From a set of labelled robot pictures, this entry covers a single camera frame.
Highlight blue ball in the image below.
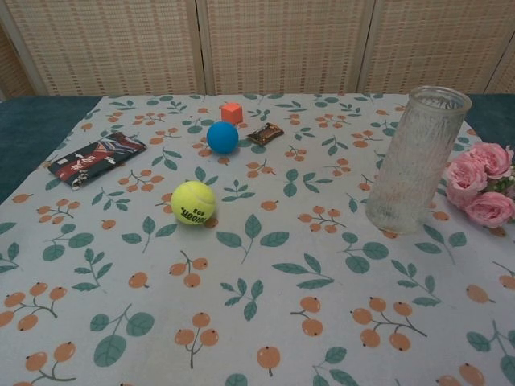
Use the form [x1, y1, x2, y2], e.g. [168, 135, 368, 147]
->
[206, 121, 240, 155]

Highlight dark patterned pouch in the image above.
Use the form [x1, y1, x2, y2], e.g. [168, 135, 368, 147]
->
[47, 131, 148, 191]

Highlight floral leaf and berry tablecloth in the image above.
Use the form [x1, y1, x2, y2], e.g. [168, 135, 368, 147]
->
[0, 92, 515, 386]

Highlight woven bamboo folding screen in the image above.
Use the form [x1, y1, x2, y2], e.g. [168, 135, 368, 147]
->
[0, 0, 515, 101]

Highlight pink roses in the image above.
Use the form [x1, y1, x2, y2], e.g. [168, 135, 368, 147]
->
[445, 141, 515, 229]

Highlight orange cube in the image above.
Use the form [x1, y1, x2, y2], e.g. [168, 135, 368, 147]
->
[220, 102, 245, 125]

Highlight brown chocolate wrapper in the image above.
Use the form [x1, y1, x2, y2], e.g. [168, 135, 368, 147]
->
[245, 121, 285, 146]

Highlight yellow tennis ball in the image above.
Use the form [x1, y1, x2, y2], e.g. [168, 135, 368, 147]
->
[170, 180, 217, 226]

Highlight textured clear glass vase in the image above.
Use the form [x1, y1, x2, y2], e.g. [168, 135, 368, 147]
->
[365, 84, 472, 236]

